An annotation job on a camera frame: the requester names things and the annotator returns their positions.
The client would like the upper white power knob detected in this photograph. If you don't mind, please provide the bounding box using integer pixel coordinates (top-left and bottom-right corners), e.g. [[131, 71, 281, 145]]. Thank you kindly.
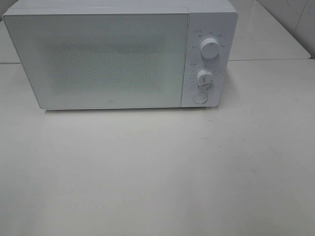
[[200, 36, 221, 59]]

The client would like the white microwave oven body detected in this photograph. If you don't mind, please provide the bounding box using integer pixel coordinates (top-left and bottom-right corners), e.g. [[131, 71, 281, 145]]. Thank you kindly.
[[2, 0, 238, 108]]

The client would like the white timer knob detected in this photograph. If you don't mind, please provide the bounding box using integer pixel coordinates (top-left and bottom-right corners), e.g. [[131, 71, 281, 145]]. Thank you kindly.
[[195, 69, 214, 87]]

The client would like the white microwave door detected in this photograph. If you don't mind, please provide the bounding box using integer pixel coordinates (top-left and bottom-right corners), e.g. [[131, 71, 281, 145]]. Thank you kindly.
[[4, 14, 189, 110]]

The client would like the round white door button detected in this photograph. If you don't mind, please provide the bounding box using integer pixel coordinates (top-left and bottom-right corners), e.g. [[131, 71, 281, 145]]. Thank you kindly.
[[193, 92, 208, 104]]

